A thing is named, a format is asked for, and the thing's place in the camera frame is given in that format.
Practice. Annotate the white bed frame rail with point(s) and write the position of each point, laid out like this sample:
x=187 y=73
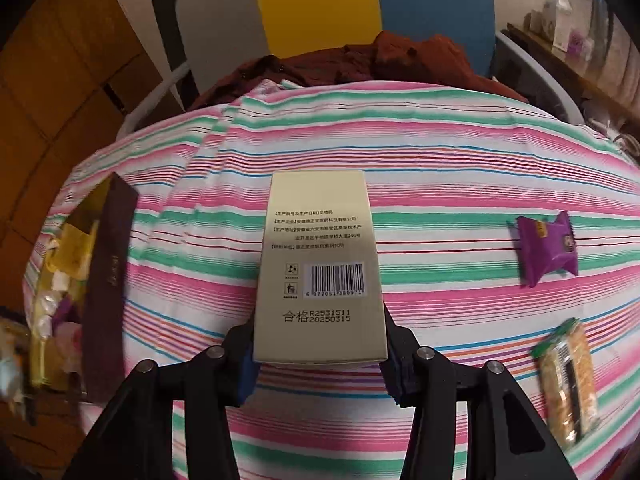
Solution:
x=150 y=102

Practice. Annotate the wooden side desk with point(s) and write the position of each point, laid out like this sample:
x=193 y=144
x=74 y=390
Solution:
x=606 y=92

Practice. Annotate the black rolled mat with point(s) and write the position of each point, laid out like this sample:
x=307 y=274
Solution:
x=166 y=18

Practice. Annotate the orange wooden wardrobe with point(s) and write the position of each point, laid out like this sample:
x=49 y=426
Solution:
x=70 y=72

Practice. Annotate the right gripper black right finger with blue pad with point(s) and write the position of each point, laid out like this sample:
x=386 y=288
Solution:
x=507 y=438

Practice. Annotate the purple snack packet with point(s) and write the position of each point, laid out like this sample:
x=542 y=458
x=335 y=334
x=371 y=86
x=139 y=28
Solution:
x=544 y=247

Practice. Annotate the white box on desk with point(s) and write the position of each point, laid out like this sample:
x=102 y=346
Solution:
x=556 y=22

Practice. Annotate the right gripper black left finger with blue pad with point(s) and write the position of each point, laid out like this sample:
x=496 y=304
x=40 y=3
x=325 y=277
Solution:
x=132 y=438

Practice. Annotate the purple item on desk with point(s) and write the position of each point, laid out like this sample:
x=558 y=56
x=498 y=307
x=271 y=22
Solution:
x=580 y=46

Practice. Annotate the gold metal tin box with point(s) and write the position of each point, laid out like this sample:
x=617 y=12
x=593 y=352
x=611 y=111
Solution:
x=78 y=307

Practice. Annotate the dark red blanket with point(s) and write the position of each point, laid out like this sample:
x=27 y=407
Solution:
x=437 y=60

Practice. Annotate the grey yellow blue headboard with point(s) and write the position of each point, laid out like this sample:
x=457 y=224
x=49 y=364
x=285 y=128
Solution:
x=220 y=35

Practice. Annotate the beige cardboard box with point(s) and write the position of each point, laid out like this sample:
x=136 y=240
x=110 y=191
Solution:
x=319 y=296

